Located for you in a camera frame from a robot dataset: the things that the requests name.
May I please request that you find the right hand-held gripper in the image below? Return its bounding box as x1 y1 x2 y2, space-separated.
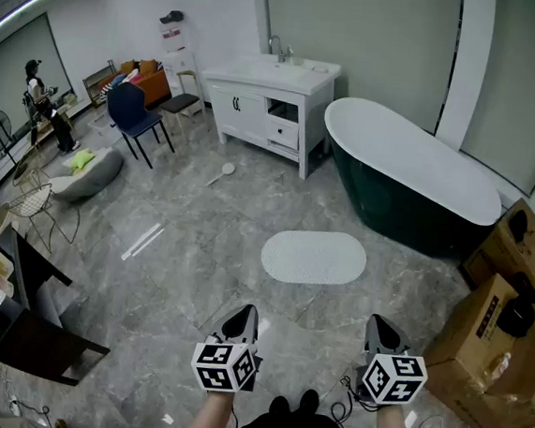
352 314 434 413

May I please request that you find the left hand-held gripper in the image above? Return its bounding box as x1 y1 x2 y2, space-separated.
187 299 269 398

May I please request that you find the white oval bath mat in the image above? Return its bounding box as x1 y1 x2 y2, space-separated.
258 225 370 292

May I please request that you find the person's left forearm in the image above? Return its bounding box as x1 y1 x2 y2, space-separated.
176 386 237 428

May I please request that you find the white and dark green bathtub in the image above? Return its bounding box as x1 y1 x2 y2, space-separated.
311 95 513 265

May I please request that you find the person's left black shoe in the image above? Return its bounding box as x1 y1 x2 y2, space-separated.
268 395 291 418

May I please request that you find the person's black shoe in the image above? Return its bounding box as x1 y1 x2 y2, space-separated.
268 395 291 418
298 389 321 416

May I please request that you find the cardboard box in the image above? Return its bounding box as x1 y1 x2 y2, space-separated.
417 266 535 428
457 193 535 306

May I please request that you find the person's right black shoe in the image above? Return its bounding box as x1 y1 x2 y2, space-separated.
298 389 321 416

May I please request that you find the black desk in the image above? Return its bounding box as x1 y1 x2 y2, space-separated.
0 224 123 390

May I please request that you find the grey bean bag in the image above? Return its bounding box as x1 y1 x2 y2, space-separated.
46 140 126 207

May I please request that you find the white vanity cabinet with sink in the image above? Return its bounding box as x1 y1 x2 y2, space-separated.
191 47 344 183

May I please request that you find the yellow-green cushion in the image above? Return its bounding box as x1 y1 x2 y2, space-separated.
67 147 97 175

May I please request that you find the wooden chair with dark seat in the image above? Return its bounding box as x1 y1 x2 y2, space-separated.
156 67 212 139

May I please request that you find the clear plastic storage box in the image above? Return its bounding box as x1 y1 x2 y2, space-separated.
86 110 119 141

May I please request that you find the blue chair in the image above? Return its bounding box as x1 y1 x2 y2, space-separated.
100 81 182 172

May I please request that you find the orange sofa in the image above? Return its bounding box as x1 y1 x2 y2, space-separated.
97 54 176 111

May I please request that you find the chrome faucet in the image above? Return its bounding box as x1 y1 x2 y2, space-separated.
265 34 290 65

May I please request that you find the grey roller blind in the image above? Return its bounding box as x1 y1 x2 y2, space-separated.
250 0 463 137
455 0 535 197

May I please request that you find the white board with red label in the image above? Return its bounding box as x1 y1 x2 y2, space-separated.
159 22 192 55

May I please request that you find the black cap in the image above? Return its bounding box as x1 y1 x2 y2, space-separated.
159 8 186 26

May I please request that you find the ceiling tube light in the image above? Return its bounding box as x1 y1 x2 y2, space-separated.
0 0 56 45

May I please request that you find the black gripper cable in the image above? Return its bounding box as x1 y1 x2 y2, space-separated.
329 374 385 428

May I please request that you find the white long-handled bath brush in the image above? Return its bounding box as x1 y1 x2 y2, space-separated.
206 160 236 190

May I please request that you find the gold wire chair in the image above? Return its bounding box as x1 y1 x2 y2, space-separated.
4 178 83 257

